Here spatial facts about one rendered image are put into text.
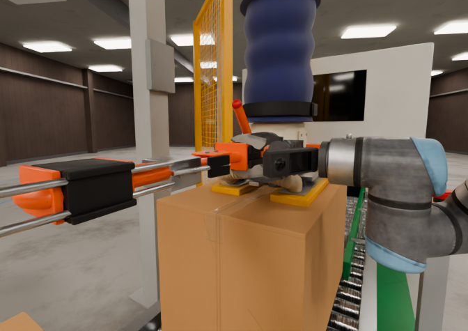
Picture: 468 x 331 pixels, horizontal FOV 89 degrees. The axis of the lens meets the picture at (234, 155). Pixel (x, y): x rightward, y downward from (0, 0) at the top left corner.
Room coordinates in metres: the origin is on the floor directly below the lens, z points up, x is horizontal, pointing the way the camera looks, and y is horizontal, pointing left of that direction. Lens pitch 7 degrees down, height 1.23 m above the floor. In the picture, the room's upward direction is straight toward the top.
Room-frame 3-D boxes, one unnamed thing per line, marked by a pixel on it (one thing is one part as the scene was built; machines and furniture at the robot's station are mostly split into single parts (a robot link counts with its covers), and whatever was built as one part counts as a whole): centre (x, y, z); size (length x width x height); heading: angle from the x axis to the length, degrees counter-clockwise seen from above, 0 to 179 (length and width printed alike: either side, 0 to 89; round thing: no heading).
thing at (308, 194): (0.73, -0.22, 1.07); 0.34 x 0.10 x 0.05; 149
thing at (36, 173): (0.26, 0.17, 1.17); 0.08 x 0.07 x 0.05; 149
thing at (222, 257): (0.77, -0.12, 0.84); 0.60 x 0.40 x 0.40; 148
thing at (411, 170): (0.40, -0.28, 1.17); 0.12 x 0.09 x 0.10; 59
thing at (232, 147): (0.56, -0.01, 1.17); 0.10 x 0.08 x 0.06; 59
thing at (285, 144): (0.49, -0.13, 1.17); 0.12 x 0.09 x 0.08; 59
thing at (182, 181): (0.37, 0.10, 1.16); 0.07 x 0.07 x 0.04; 59
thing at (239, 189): (0.82, -0.06, 1.07); 0.34 x 0.10 x 0.05; 149
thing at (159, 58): (1.60, 0.47, 1.62); 0.20 x 0.05 x 0.30; 149
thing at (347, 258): (1.67, -0.94, 0.60); 1.60 x 0.11 x 0.09; 149
